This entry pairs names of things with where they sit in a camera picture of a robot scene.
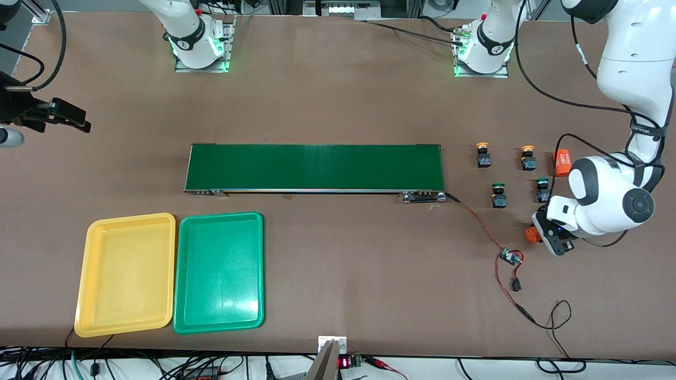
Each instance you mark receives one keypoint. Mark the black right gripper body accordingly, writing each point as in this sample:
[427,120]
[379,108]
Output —
[11,105]

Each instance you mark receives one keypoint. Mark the orange 4680 cylinder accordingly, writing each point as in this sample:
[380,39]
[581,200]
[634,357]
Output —
[531,234]
[561,158]

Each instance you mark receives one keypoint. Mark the green push button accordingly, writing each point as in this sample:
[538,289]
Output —
[542,186]
[499,199]

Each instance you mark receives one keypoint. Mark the yellow push button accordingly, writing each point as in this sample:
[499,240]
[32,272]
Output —
[483,158]
[528,161]

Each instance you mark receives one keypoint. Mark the small motor controller board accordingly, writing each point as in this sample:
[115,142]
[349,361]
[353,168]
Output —
[510,257]

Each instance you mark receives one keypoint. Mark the yellow plastic tray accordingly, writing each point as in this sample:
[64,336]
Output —
[127,295]

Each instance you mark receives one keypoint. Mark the green plastic tray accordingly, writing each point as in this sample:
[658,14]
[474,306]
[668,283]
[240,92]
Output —
[219,274]

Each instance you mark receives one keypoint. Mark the red clip lead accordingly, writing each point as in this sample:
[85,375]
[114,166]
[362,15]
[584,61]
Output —
[385,365]

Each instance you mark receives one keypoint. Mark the green conveyor belt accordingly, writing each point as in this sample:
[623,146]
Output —
[317,179]

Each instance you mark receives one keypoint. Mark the red digit display module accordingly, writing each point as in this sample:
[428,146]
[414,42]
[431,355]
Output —
[348,362]

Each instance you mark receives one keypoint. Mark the grey device with lights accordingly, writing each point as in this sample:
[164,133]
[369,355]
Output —
[348,8]

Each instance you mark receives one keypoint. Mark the aluminium frame corner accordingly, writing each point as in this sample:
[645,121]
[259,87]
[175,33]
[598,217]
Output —
[41,16]

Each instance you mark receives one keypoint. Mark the aluminium camera mount bar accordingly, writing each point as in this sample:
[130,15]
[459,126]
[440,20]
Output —
[323,364]

